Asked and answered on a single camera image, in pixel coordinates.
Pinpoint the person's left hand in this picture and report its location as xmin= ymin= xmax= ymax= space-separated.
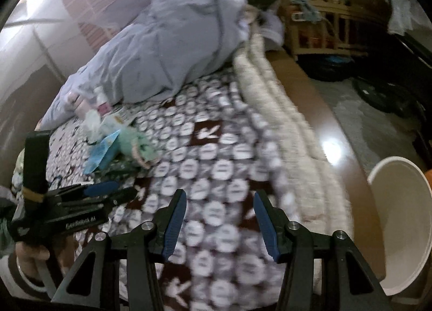
xmin=15 ymin=240 xmax=51 ymax=279

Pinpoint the lilac garment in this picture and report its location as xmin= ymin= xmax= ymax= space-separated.
xmin=262 ymin=11 xmax=285 ymax=46

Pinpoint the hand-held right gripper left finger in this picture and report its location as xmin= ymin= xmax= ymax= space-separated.
xmin=50 ymin=189 xmax=188 ymax=311

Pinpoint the small plush toy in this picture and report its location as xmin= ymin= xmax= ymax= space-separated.
xmin=113 ymin=127 xmax=161 ymax=168

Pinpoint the cream round trash bin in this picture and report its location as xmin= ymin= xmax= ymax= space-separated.
xmin=367 ymin=156 xmax=432 ymax=296

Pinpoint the cream quilted bedspread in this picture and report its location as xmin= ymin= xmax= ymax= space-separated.
xmin=233 ymin=32 xmax=358 ymax=298

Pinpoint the dark bag under crib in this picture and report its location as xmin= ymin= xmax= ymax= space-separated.
xmin=304 ymin=56 xmax=355 ymax=80

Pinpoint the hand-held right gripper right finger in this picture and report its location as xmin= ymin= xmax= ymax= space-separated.
xmin=253 ymin=190 xmax=394 ymax=311

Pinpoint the light blue duvet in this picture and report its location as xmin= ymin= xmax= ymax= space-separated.
xmin=35 ymin=0 xmax=286 ymax=131

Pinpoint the white pill bottle pink label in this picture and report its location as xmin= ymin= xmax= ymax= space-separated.
xmin=93 ymin=86 xmax=112 ymax=114

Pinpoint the person's left forearm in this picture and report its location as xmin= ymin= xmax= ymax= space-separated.
xmin=0 ymin=252 xmax=56 ymax=303

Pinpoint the printed fleece blanket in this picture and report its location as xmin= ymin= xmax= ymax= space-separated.
xmin=12 ymin=75 xmax=304 ymax=311

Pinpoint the large clear plastic bag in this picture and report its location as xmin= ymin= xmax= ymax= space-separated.
xmin=366 ymin=0 xmax=416 ymax=36

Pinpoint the brown wooden bed frame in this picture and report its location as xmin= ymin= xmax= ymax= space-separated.
xmin=266 ymin=48 xmax=389 ymax=281

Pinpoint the white medicine box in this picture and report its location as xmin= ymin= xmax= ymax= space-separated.
xmin=99 ymin=115 xmax=129 ymax=133

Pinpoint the black round pedestal table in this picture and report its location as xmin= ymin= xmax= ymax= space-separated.
xmin=353 ymin=76 xmax=419 ymax=117

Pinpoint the wooden baby crib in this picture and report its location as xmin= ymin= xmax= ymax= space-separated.
xmin=280 ymin=0 xmax=389 ymax=60

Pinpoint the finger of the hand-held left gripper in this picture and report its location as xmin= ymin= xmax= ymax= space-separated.
xmin=59 ymin=188 xmax=138 ymax=212
xmin=47 ymin=181 xmax=119 ymax=198

